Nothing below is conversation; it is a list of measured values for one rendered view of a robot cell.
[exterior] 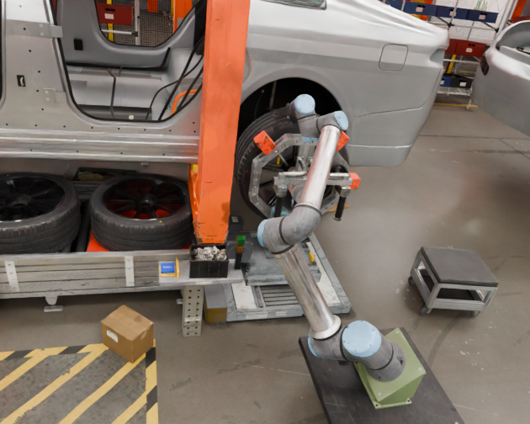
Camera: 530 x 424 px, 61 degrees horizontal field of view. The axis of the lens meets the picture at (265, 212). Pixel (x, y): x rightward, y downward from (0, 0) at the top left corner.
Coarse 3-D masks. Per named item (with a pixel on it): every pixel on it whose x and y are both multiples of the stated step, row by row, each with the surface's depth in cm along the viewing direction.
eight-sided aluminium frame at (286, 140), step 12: (276, 144) 236; (288, 144) 232; (300, 144) 234; (312, 144) 235; (264, 156) 234; (252, 168) 241; (348, 168) 249; (252, 180) 240; (252, 192) 244; (336, 192) 256; (264, 204) 252; (324, 204) 260
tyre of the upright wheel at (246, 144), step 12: (264, 120) 247; (276, 120) 241; (288, 120) 238; (252, 132) 246; (276, 132) 236; (288, 132) 238; (240, 144) 253; (252, 144) 239; (240, 156) 247; (252, 156) 241; (348, 156) 255; (240, 168) 245; (240, 180) 248; (240, 192) 254; (252, 204) 258; (264, 216) 265
